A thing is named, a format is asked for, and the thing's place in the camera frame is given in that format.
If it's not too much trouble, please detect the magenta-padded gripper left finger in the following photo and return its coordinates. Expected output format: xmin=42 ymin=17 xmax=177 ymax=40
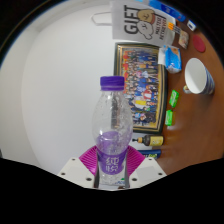
xmin=57 ymin=145 xmax=100 ymax=188

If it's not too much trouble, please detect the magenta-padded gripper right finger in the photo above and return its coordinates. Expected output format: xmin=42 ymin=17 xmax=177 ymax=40
xmin=124 ymin=146 xmax=167 ymax=188

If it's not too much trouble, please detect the clear purple-capped water bottle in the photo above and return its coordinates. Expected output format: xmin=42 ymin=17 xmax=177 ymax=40
xmin=92 ymin=75 xmax=134 ymax=188

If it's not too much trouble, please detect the dark blue pump bottle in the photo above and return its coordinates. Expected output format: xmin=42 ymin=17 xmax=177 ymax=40
xmin=139 ymin=148 xmax=163 ymax=160

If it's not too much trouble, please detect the yellow-labelled dark pump bottle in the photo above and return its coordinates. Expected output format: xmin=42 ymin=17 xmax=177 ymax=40
xmin=132 ymin=134 xmax=165 ymax=148

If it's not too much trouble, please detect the framed group photo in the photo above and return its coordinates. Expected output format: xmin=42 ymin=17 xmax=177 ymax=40
xmin=113 ymin=42 xmax=169 ymax=134

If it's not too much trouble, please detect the white blue patterned mug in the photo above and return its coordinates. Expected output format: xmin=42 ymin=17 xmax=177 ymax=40
xmin=182 ymin=57 xmax=215 ymax=96

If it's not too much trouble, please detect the blue tissue pack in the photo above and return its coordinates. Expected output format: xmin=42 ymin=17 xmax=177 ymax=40
xmin=158 ymin=44 xmax=183 ymax=74

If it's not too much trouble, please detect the small beige box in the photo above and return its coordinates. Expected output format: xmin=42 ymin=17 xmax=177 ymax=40
xmin=178 ymin=29 xmax=190 ymax=50

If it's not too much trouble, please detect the flat round red coaster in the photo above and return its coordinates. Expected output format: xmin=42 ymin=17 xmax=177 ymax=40
xmin=192 ymin=34 xmax=207 ymax=54

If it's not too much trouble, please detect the colourful puzzle cube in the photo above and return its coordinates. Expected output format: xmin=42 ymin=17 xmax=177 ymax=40
xmin=166 ymin=21 xmax=183 ymax=36

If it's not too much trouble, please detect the white paper gift bag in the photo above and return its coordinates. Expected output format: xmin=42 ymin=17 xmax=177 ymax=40
xmin=91 ymin=0 xmax=176 ymax=46

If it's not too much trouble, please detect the blue detergent bottle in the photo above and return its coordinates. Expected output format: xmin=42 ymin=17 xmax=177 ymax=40
xmin=148 ymin=0 xmax=187 ymax=23

